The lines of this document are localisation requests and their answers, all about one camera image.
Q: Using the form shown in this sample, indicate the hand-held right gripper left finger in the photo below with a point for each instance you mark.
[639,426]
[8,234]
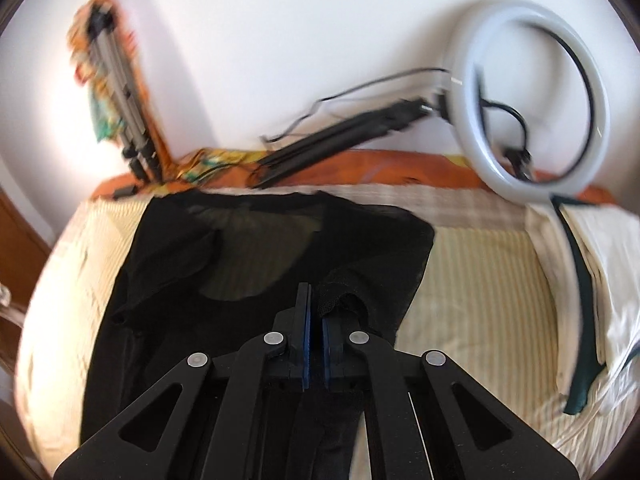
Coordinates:
[305,355]

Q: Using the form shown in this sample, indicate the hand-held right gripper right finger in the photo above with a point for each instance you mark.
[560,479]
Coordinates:
[327,355]

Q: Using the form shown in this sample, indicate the black garment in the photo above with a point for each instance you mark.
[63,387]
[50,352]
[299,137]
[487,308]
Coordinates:
[200,260]

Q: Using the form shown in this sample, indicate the yellow striped blanket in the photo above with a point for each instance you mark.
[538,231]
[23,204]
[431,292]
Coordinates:
[480,285]

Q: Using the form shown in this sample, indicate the orange printed bed sheet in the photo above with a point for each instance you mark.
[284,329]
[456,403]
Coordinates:
[400,167]

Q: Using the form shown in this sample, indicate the black tripod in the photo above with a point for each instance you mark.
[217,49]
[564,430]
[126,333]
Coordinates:
[330,142]

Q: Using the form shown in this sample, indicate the cream white garment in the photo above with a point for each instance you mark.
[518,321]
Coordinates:
[550,270]

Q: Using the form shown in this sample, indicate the small black device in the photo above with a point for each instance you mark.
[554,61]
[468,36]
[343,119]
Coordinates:
[125,191]

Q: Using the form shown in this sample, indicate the dark green garment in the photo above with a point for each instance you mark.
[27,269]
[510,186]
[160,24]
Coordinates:
[582,310]

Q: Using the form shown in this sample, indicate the white tote bag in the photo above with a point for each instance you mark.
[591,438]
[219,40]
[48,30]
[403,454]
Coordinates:
[610,260]

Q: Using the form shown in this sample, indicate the wooden door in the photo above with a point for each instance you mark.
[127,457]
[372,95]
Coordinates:
[20,240]

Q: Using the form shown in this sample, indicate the folded tripod with colourful scarf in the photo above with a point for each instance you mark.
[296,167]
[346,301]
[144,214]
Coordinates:
[102,120]

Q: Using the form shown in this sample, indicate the silver tripod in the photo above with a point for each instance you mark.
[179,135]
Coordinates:
[117,95]

